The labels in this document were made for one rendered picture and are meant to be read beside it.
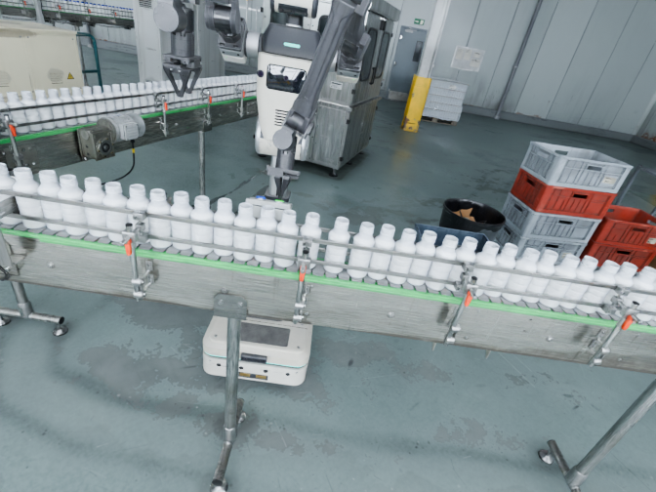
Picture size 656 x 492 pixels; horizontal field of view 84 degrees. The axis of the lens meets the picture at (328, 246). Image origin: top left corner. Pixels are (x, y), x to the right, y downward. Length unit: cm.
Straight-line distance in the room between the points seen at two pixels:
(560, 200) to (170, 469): 302
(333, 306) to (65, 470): 128
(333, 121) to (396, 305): 372
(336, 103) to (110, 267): 377
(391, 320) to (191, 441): 110
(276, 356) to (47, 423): 99
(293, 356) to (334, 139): 331
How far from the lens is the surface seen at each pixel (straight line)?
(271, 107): 152
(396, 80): 1304
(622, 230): 388
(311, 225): 100
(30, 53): 492
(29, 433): 209
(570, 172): 325
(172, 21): 104
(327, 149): 474
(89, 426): 202
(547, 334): 133
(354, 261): 104
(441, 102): 1045
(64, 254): 127
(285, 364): 187
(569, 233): 354
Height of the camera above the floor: 160
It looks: 30 degrees down
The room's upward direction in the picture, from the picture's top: 10 degrees clockwise
